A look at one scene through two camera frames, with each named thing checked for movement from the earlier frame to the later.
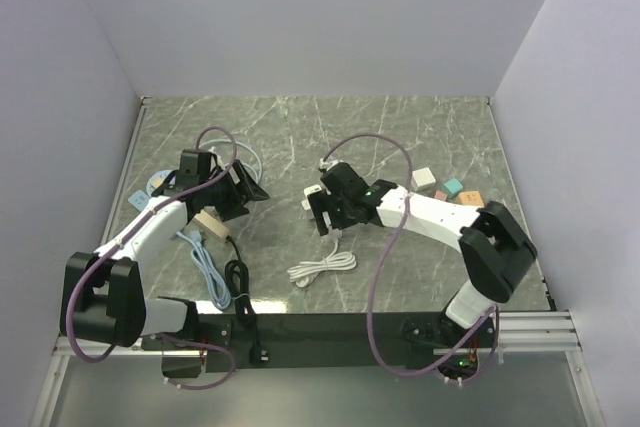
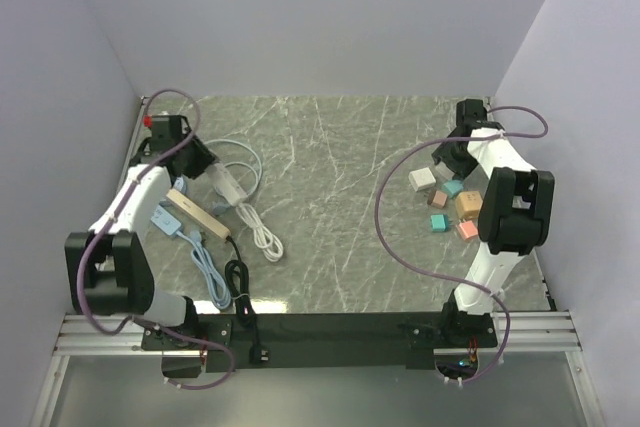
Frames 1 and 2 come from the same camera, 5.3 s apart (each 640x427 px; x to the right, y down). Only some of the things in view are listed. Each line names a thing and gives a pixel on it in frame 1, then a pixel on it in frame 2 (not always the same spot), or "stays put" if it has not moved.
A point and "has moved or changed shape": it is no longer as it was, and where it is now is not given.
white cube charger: (422, 179) stays put
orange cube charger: (470, 197) stays put
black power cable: (239, 282) stays put
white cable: (305, 272) → (269, 245)
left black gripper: (240, 193) → (204, 159)
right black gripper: (317, 201) → (461, 169)
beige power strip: (212, 223) stays put
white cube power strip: (308, 190) has moved or changed shape
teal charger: (452, 187) has moved or changed shape
